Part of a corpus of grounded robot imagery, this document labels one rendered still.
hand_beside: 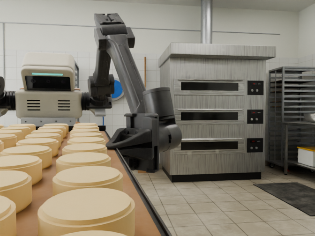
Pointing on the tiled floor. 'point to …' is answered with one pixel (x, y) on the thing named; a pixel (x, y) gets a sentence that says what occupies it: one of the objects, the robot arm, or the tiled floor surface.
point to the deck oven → (216, 110)
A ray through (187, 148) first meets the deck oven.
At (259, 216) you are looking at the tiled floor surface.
